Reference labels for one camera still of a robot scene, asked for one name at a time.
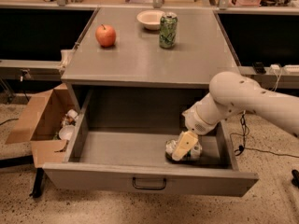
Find grey metal cabinet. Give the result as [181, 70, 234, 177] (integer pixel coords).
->
[61, 7, 247, 133]

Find black stand leg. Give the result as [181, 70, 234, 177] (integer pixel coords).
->
[30, 168, 44, 198]

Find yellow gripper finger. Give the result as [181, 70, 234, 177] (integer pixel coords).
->
[171, 131, 198, 161]

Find black floor cable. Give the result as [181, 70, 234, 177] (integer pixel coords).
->
[229, 110, 299, 160]

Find crushed white green 7up can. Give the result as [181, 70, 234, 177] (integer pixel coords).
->
[165, 140, 202, 162]

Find white power adapter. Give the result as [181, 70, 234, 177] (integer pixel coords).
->
[270, 63, 280, 73]

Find white ceramic bowl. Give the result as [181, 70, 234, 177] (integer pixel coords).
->
[136, 10, 164, 31]

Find black drawer handle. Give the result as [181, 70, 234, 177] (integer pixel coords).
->
[132, 177, 167, 190]

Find red apple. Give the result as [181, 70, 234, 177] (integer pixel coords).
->
[95, 24, 116, 48]

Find open grey top drawer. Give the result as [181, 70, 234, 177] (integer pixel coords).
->
[44, 87, 258, 197]

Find white cup in box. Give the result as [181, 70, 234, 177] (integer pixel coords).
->
[66, 109, 78, 120]

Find white lid in box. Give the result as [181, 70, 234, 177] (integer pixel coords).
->
[59, 125, 75, 141]

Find upright green soda can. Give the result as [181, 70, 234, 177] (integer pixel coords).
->
[159, 12, 178, 49]

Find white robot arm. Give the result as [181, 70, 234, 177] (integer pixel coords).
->
[165, 72, 299, 161]

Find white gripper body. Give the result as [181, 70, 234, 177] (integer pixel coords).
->
[182, 105, 216, 135]

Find black phone on ledge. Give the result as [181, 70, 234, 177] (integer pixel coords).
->
[252, 62, 266, 75]

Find brown cardboard box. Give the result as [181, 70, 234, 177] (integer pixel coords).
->
[6, 84, 75, 168]

